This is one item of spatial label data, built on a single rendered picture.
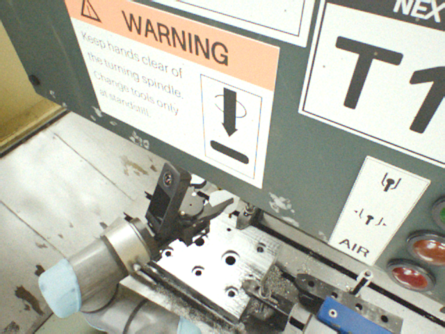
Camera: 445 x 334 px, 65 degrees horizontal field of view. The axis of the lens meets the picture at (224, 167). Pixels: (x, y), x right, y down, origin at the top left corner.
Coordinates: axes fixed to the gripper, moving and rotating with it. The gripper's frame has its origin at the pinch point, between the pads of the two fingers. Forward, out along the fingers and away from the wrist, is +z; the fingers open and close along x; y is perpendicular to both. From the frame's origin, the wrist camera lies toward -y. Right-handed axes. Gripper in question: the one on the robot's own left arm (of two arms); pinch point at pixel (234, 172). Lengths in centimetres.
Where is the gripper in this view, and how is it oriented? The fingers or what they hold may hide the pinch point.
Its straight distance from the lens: 63.5
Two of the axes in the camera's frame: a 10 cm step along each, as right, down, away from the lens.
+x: 6.3, 5.7, -5.3
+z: 7.8, -4.8, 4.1
